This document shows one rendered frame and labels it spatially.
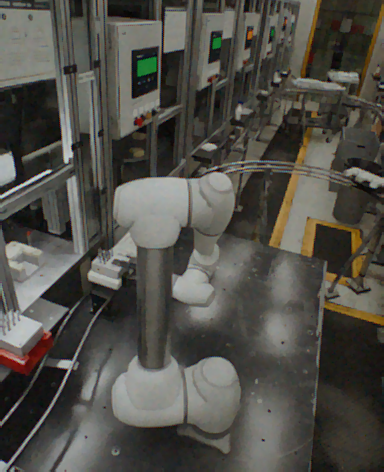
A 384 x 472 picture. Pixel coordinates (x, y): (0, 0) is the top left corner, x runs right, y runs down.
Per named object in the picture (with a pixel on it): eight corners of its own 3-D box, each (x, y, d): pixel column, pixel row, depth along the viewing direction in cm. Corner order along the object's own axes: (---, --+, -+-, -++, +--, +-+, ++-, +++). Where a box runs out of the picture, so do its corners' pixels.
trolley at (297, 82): (283, 139, 605) (296, 79, 556) (277, 128, 653) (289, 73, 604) (334, 143, 605) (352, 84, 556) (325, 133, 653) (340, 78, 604)
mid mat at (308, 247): (365, 291, 288) (365, 290, 287) (296, 272, 303) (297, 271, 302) (361, 230, 370) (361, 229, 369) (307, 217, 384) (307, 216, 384)
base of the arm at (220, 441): (245, 396, 130) (247, 387, 128) (228, 456, 112) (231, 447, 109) (198, 378, 135) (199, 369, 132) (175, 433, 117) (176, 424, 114)
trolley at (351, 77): (349, 130, 682) (365, 77, 633) (318, 126, 691) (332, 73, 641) (343, 118, 754) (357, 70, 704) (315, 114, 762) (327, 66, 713)
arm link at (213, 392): (241, 432, 114) (253, 391, 102) (184, 437, 111) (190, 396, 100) (230, 386, 127) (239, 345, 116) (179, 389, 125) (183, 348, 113)
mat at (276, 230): (275, 263, 311) (275, 262, 310) (210, 245, 327) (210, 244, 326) (317, 111, 789) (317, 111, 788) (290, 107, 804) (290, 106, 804)
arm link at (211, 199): (224, 203, 111) (181, 203, 109) (237, 161, 97) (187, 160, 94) (231, 239, 103) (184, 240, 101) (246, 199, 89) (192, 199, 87)
